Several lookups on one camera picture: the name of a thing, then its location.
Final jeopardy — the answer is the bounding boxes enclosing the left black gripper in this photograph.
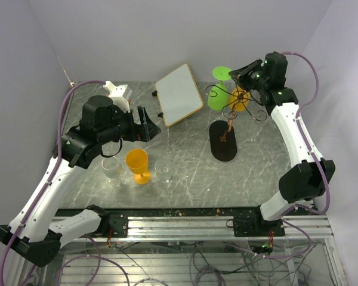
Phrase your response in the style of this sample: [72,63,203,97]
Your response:
[98,105,161,144]

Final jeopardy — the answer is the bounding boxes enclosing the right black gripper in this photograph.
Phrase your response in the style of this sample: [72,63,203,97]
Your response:
[229,58,268,93]

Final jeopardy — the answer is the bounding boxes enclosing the green plastic wine glass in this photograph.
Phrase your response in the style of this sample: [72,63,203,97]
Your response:
[207,66,231,111]

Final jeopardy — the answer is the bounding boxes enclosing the orange plastic wine glass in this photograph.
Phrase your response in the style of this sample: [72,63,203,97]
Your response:
[125,149,151,185]

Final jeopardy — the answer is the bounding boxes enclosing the clear ribbed glass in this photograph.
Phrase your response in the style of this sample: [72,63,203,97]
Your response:
[155,158,173,184]

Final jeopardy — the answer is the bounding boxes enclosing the clear wine glass front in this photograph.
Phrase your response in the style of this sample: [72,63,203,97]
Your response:
[101,157,127,189]

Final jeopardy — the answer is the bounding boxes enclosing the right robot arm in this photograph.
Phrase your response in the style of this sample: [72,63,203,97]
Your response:
[229,51,335,236]

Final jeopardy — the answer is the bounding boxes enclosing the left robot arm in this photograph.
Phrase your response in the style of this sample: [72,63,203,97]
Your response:
[0,95,161,268]

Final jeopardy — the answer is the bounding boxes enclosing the black oval rack base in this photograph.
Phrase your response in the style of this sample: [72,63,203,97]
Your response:
[209,120,237,162]

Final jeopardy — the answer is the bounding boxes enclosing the copper wire glass rack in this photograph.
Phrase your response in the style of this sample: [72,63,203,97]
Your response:
[205,79,268,142]

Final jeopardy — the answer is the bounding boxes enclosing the small whiteboard yellow frame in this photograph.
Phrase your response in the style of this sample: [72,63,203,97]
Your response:
[155,63,203,127]

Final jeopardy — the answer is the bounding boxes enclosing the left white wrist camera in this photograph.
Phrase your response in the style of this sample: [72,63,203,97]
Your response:
[103,81,132,113]

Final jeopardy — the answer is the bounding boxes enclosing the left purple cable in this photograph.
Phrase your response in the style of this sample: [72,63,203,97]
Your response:
[0,80,107,286]

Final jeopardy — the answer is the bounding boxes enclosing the aluminium rail frame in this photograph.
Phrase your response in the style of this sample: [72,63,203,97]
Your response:
[44,216,332,242]

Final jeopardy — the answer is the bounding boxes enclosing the tangled cables under table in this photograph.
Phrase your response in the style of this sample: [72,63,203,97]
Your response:
[56,238,314,286]

